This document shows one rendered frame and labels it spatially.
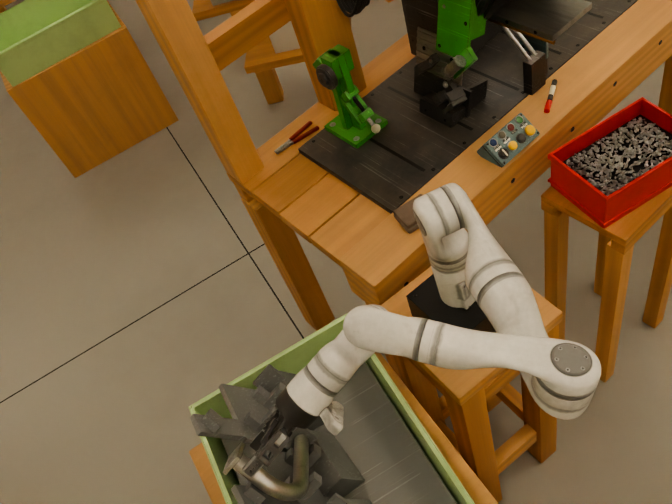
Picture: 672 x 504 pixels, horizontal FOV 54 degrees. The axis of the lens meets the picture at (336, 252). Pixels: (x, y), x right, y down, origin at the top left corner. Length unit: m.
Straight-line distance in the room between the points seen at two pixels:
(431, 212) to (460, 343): 0.32
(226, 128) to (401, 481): 1.05
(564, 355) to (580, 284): 1.66
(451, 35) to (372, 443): 1.09
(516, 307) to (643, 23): 1.33
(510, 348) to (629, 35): 1.38
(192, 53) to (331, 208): 0.55
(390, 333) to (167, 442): 1.77
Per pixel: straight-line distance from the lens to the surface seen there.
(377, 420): 1.53
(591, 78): 2.09
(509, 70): 2.14
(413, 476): 1.47
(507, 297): 1.14
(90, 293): 3.35
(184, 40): 1.77
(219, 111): 1.89
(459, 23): 1.89
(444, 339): 1.05
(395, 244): 1.71
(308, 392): 1.11
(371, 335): 1.06
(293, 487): 1.25
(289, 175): 2.01
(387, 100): 2.11
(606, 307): 2.10
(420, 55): 2.06
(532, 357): 1.04
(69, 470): 2.90
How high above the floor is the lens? 2.22
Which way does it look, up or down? 50 degrees down
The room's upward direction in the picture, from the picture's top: 22 degrees counter-clockwise
